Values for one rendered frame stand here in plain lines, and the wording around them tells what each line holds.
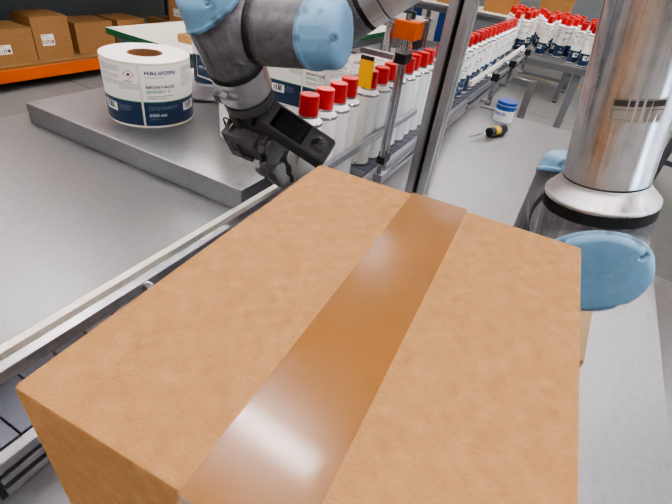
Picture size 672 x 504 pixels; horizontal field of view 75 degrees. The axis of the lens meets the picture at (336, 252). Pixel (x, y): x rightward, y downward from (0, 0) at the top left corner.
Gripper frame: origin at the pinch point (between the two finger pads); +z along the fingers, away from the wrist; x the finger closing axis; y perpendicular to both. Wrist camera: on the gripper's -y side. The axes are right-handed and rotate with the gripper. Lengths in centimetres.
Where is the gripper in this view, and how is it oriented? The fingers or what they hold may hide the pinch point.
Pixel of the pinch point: (291, 184)
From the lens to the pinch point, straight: 79.1
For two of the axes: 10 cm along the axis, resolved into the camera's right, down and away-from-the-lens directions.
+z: 1.4, 4.7, 8.7
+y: -8.7, -3.7, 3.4
